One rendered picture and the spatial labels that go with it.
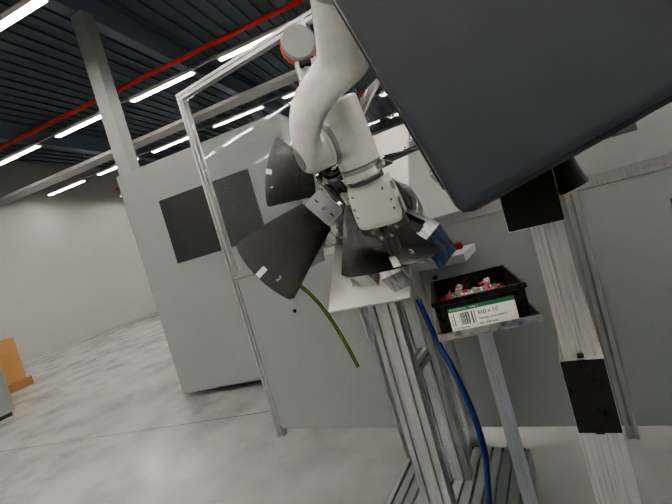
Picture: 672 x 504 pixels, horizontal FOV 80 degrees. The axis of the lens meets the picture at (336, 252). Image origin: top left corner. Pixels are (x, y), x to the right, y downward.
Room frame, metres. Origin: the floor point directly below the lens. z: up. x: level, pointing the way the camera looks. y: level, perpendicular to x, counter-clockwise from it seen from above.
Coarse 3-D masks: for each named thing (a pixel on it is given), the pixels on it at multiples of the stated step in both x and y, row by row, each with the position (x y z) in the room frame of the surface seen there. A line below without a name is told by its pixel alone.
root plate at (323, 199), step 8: (320, 192) 1.09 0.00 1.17; (312, 200) 1.09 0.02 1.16; (320, 200) 1.09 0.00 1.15; (328, 200) 1.09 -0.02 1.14; (312, 208) 1.09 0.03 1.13; (320, 208) 1.09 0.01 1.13; (328, 208) 1.09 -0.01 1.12; (336, 208) 1.09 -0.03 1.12; (320, 216) 1.09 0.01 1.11; (328, 216) 1.09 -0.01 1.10; (336, 216) 1.09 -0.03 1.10; (328, 224) 1.09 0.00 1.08
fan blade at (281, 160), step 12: (276, 144) 1.30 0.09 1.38; (276, 156) 1.29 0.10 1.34; (288, 156) 1.25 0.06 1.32; (276, 168) 1.29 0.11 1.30; (288, 168) 1.24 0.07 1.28; (300, 168) 1.21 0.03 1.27; (276, 180) 1.30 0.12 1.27; (288, 180) 1.26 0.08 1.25; (300, 180) 1.22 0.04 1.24; (312, 180) 1.18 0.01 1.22; (276, 192) 1.30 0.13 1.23; (288, 192) 1.27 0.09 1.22; (300, 192) 1.24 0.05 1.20; (312, 192) 1.20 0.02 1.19; (276, 204) 1.31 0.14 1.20
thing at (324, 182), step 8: (328, 168) 1.07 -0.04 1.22; (336, 168) 1.05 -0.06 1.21; (320, 176) 1.07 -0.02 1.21; (328, 176) 1.05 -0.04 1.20; (336, 176) 1.04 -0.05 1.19; (320, 184) 1.05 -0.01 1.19; (328, 184) 1.03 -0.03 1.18; (336, 184) 1.03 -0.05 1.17; (344, 184) 1.03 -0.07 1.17; (328, 192) 1.07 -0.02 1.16; (336, 192) 1.05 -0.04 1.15; (344, 192) 1.05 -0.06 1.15; (336, 200) 1.15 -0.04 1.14; (344, 208) 1.11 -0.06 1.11
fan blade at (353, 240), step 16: (352, 224) 0.93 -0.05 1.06; (352, 240) 0.90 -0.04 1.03; (368, 240) 0.89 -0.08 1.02; (400, 240) 0.90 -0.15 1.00; (416, 240) 0.91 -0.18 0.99; (352, 256) 0.87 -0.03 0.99; (368, 256) 0.86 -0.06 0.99; (384, 256) 0.86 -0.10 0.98; (400, 256) 0.86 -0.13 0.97; (416, 256) 0.86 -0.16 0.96; (352, 272) 0.84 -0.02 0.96; (368, 272) 0.83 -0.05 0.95
